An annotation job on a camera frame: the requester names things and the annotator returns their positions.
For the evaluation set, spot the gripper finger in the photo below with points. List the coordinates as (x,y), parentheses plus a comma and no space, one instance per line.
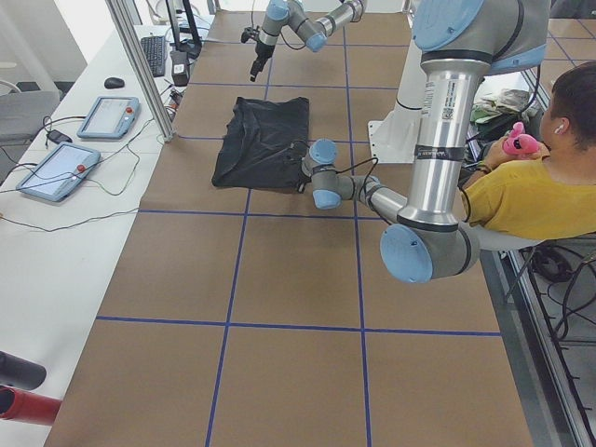
(253,74)

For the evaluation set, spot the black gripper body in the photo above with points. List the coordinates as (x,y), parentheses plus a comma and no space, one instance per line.
(262,51)
(301,187)

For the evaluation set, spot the black graphic t-shirt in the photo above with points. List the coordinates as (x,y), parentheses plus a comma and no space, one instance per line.
(264,145)

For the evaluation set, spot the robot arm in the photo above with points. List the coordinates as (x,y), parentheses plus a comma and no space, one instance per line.
(313,33)
(461,42)

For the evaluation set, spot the black monitor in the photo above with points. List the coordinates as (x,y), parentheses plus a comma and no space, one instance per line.
(183,26)

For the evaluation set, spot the black keyboard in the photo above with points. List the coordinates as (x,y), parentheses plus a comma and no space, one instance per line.
(154,49)

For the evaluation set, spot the black computer mouse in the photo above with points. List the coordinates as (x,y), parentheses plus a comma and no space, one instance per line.
(114,83)

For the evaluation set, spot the brown paper table cover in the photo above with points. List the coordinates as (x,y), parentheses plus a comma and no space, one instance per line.
(251,318)

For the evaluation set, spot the light blue teach pendant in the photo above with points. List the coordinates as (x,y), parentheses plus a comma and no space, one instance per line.
(109,118)
(60,172)

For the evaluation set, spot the person in yellow shirt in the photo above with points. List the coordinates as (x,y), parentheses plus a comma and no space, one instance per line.
(550,195)

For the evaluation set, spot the pink plush toy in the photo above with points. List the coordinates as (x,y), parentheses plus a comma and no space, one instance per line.
(520,144)

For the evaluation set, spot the red bottle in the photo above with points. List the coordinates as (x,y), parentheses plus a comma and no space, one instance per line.
(27,407)

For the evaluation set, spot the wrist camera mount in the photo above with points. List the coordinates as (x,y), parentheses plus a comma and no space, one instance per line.
(249,33)

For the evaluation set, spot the aluminium frame post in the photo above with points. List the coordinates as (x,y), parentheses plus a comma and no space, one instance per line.
(131,43)

